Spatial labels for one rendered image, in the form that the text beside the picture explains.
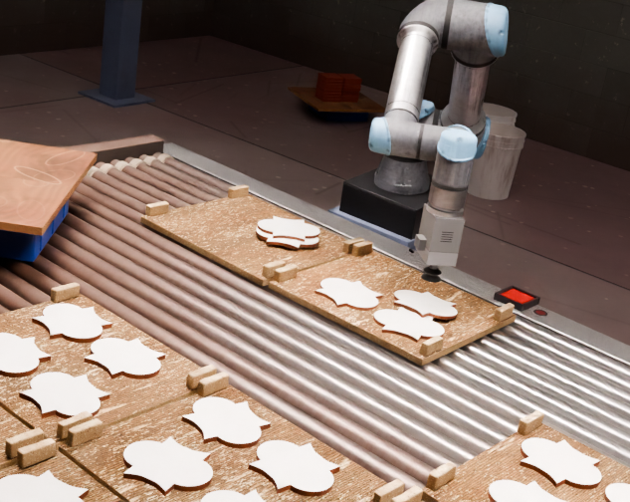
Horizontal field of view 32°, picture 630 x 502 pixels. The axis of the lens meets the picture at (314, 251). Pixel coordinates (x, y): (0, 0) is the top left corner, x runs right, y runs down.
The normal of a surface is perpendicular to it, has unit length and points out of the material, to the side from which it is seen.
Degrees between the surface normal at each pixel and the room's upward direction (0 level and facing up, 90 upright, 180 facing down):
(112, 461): 0
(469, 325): 0
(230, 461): 0
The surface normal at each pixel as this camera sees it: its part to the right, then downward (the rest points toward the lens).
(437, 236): 0.19, 0.40
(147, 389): 0.14, -0.92
